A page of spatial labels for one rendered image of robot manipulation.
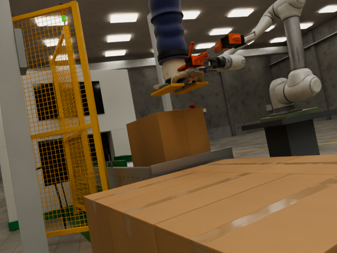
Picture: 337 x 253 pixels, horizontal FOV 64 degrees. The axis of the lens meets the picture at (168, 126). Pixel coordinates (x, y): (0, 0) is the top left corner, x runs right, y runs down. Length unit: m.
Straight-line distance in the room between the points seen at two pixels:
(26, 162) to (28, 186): 0.17
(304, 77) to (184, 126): 0.87
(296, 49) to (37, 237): 2.25
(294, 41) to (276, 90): 0.35
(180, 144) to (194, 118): 0.24
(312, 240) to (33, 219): 1.95
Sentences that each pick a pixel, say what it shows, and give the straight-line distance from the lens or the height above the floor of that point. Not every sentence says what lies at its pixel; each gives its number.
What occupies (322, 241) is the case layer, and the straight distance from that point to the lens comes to 0.55.
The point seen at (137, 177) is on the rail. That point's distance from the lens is 1.92.
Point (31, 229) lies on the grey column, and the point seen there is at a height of 0.30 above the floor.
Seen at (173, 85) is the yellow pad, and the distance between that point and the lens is 1.72.
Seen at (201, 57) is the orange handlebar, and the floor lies 1.19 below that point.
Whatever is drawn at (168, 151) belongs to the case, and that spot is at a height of 0.67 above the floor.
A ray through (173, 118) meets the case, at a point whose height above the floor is 0.89.
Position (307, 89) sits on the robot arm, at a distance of 2.02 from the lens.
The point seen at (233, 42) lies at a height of 1.17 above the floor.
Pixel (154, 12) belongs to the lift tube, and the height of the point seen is 1.63.
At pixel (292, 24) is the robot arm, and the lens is 2.17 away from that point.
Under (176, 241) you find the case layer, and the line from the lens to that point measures 0.66.
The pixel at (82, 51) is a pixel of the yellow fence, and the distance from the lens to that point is 2.54.
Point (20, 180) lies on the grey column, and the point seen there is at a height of 0.65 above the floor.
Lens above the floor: 0.76
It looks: 3 degrees up
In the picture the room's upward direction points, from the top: 10 degrees counter-clockwise
